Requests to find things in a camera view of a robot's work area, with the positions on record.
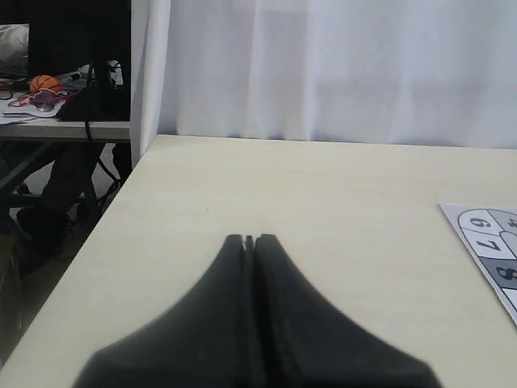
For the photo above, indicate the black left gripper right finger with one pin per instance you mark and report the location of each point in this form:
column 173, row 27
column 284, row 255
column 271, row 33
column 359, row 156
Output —
column 308, row 342

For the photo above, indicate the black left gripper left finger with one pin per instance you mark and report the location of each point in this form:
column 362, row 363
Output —
column 208, row 338

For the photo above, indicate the printed paper game board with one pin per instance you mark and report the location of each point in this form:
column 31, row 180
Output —
column 489, row 235

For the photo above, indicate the grey side desk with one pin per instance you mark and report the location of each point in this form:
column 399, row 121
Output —
column 50, row 129

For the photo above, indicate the white curtain backdrop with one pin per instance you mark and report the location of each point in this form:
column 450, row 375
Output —
column 399, row 72

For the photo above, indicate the white papers on desk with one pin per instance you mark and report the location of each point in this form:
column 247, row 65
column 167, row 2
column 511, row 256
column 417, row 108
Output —
column 18, row 109

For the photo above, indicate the orange toy basketball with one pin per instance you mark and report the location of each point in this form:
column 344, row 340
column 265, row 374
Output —
column 46, row 82

